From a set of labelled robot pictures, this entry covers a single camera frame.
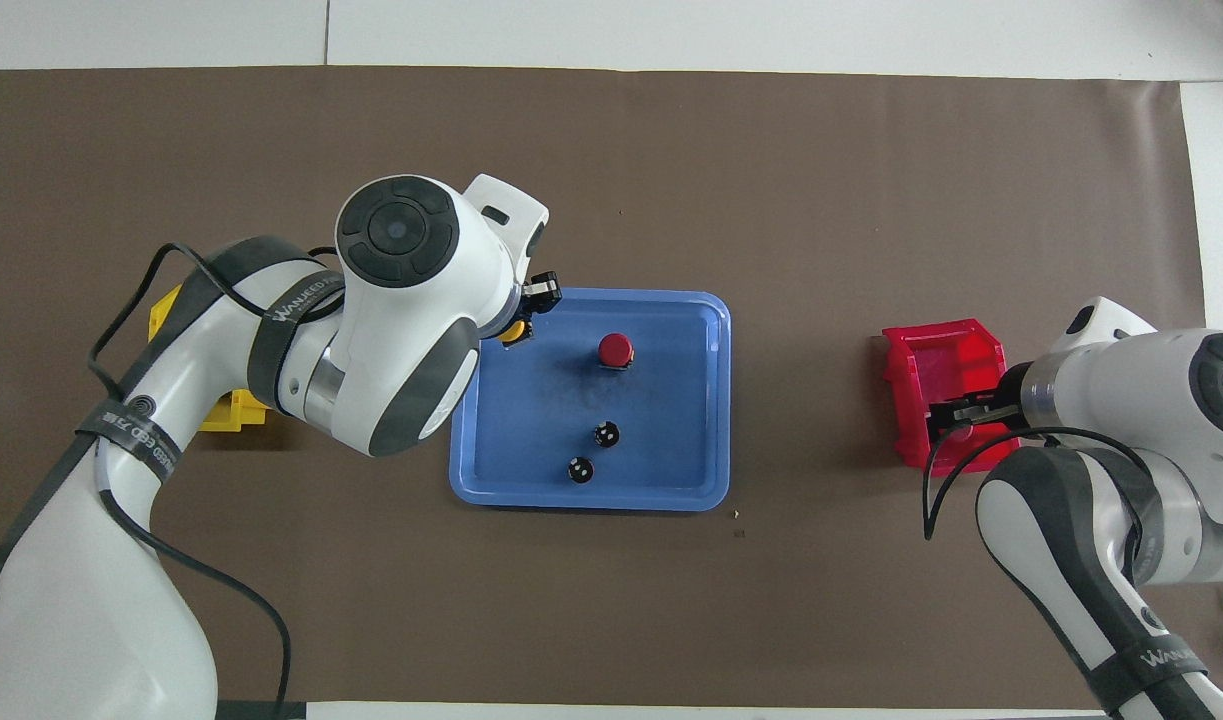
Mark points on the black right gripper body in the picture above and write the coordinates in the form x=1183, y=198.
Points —
x=1001, y=405

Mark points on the yellow push button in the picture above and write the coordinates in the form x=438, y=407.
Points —
x=514, y=333

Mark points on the red push button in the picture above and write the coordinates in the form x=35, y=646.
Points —
x=616, y=350

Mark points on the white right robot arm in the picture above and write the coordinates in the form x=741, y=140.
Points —
x=1151, y=390

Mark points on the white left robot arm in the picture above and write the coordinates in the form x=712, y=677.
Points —
x=401, y=300

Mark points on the blue plastic tray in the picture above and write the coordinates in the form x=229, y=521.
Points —
x=671, y=440

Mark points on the red plastic bin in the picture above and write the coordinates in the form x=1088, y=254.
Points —
x=946, y=365

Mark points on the black push button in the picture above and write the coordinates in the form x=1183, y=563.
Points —
x=581, y=470
x=607, y=434

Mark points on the brown paper table mat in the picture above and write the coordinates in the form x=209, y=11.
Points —
x=771, y=180

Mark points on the yellow plastic bin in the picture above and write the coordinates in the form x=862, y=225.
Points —
x=166, y=312

